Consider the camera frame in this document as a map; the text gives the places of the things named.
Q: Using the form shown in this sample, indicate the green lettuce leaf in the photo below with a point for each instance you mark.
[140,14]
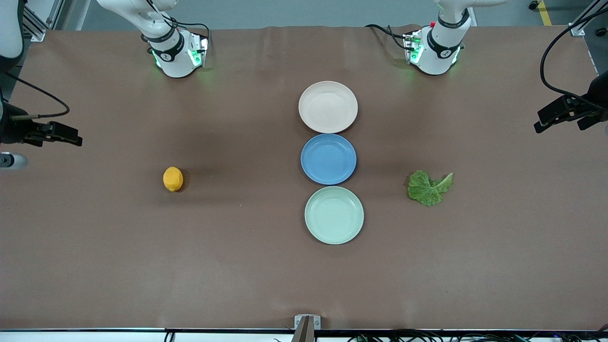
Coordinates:
[425,190]

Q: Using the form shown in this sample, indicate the white table edge rail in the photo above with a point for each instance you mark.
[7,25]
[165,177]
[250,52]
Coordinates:
[95,336]

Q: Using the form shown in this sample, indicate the metal right base bracket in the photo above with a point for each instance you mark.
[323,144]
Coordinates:
[202,50]

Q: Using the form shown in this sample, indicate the yellow lemon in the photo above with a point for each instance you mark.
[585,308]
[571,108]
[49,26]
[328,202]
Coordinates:
[173,179]

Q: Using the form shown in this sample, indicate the brown table mat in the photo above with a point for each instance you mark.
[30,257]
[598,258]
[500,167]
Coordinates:
[237,261]

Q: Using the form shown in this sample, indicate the pale green round plate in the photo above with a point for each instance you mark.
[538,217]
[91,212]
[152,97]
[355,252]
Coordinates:
[334,215]

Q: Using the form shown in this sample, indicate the blue round plate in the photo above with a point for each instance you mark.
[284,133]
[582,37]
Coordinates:
[328,159]

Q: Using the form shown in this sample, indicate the metal table edge bracket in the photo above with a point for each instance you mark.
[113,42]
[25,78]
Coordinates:
[317,322]

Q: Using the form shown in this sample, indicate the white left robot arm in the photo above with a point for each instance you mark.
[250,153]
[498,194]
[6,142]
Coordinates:
[439,52]

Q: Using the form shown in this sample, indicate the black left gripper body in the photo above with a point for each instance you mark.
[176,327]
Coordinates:
[595,93]

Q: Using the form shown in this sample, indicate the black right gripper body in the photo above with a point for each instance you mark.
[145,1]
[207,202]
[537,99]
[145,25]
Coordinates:
[10,129]

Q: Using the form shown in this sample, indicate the beige round plate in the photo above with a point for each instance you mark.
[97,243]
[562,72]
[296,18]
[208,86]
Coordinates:
[327,107]

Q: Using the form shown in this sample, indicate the aluminium frame post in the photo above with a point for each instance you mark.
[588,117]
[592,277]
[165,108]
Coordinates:
[577,29]
[38,34]
[54,12]

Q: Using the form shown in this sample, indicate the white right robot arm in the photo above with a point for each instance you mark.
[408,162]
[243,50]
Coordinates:
[171,57]

